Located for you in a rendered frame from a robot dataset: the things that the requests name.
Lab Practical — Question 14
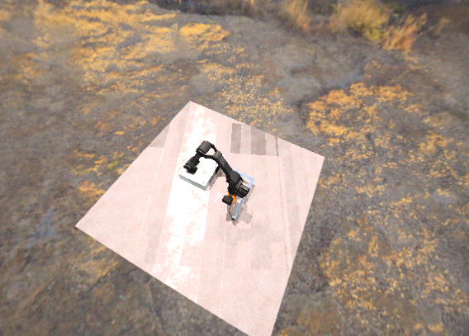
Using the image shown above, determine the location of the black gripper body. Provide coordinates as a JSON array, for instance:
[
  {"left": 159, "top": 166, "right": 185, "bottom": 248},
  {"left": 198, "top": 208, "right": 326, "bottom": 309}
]
[{"left": 222, "top": 186, "right": 236, "bottom": 206}]

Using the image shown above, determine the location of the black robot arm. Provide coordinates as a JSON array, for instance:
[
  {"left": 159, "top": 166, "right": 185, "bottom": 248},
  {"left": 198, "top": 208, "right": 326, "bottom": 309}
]
[{"left": 183, "top": 140, "right": 250, "bottom": 198}]

